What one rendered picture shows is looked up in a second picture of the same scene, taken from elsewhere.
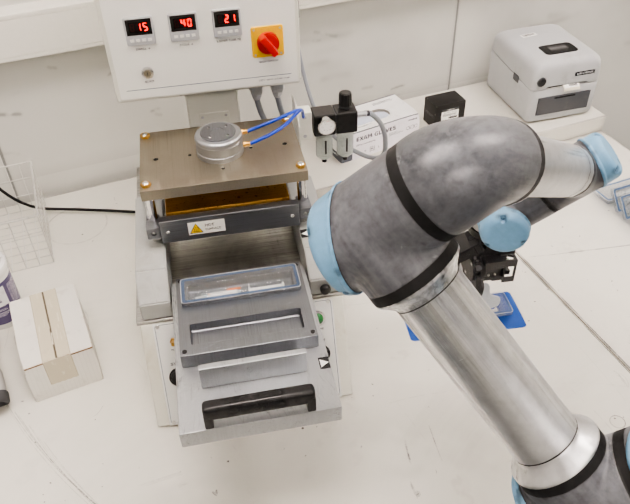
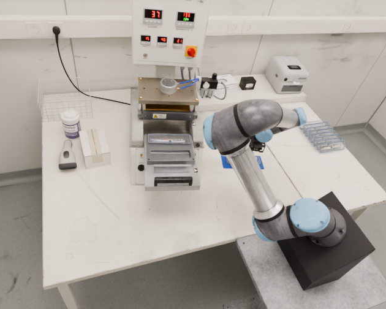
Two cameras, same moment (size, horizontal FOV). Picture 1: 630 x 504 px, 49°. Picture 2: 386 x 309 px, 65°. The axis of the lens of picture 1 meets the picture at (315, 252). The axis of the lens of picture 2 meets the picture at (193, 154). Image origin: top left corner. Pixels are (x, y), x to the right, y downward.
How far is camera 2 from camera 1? 0.27 m
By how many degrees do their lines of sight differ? 6
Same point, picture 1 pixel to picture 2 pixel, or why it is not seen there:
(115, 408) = (115, 175)
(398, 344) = (218, 168)
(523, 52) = (280, 66)
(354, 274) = (216, 143)
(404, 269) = (233, 144)
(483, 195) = (261, 125)
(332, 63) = (208, 57)
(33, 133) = (89, 65)
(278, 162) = (189, 97)
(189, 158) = (156, 90)
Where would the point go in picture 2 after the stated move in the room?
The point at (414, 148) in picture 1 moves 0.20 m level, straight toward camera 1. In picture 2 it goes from (243, 106) to (236, 151)
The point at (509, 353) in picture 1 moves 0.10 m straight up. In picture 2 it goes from (260, 175) to (269, 156)
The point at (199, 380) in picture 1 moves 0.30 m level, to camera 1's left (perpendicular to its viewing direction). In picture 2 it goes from (152, 170) to (78, 160)
